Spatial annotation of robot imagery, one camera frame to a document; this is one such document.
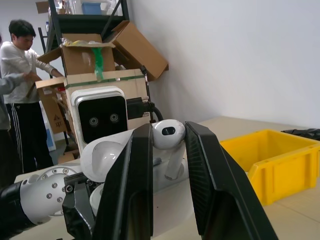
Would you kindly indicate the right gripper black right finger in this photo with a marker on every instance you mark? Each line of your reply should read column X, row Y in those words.
column 220, row 180

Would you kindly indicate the large taped cardboard box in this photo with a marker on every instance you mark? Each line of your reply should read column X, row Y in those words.
column 132, row 85

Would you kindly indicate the white and blue board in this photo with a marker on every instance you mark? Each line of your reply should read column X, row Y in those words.
column 50, row 135

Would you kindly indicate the person in white sweater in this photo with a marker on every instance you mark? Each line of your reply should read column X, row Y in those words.
column 17, row 65

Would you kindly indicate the tilted open cardboard box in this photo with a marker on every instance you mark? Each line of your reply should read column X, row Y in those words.
column 140, row 47

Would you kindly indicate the white robot head camera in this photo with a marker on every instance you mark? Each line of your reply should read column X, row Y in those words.
column 100, row 112

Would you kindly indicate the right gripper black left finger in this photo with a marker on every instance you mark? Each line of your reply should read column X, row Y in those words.
column 125, row 190

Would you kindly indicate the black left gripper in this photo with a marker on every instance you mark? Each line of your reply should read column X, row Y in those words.
column 75, row 181

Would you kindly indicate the black plastic bag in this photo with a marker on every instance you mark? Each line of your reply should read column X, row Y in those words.
column 305, row 133

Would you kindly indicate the open cardboard box with trash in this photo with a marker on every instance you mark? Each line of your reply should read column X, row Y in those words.
column 77, row 58

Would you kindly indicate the small flat cardboard box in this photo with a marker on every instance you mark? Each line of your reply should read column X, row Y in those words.
column 67, row 156

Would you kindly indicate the blue plastic box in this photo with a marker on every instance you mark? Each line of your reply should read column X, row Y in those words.
column 92, row 8

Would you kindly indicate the black metal shelf rack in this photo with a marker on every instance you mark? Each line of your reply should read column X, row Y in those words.
column 80, row 23

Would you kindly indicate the large white earbud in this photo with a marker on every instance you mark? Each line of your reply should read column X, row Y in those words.
column 175, row 130

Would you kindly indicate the cardboard box with recycling print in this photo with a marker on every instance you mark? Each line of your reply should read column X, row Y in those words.
column 50, row 107

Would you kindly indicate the yellow plastic bin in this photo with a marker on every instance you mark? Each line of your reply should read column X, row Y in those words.
column 282, row 170

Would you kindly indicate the person in grey sleeve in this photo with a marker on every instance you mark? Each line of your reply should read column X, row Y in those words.
column 5, row 110

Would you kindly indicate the green plastic film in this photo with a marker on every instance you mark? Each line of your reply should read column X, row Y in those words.
column 98, row 62

